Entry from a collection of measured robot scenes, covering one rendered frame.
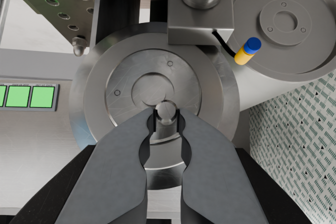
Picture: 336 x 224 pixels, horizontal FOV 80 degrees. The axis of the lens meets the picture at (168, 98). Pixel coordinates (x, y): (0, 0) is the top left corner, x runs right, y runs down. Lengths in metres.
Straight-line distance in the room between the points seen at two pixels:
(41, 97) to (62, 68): 2.86
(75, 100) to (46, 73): 3.31
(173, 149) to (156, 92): 0.05
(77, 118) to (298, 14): 0.22
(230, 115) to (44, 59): 3.47
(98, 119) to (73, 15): 0.36
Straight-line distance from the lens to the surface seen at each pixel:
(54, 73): 3.45
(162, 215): 0.53
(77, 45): 0.58
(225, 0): 0.18
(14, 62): 3.74
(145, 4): 0.65
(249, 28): 0.22
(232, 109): 0.18
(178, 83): 0.16
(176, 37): 0.17
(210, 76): 0.17
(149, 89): 0.16
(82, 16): 0.50
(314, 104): 0.28
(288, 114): 0.32
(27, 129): 0.60
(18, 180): 0.61
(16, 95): 0.62
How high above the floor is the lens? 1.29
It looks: 12 degrees down
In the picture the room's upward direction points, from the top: 179 degrees counter-clockwise
